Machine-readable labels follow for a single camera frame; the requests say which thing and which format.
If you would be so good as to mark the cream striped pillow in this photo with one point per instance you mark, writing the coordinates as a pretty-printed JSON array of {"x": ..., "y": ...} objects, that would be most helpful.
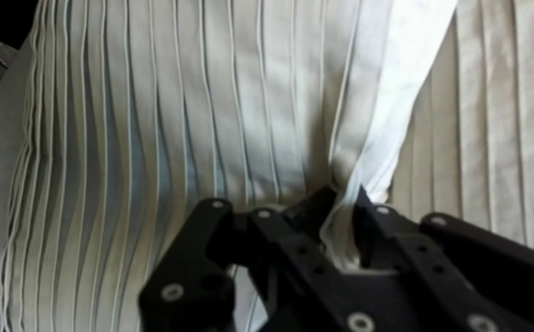
[
  {"x": 156, "y": 122},
  {"x": 500, "y": 122}
]

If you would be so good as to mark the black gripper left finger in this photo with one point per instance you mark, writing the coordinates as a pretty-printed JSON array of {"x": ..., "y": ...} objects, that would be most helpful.
[{"x": 186, "y": 295}]

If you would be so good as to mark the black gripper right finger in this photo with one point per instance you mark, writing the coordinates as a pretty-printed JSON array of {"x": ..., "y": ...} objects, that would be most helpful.
[{"x": 439, "y": 277}]

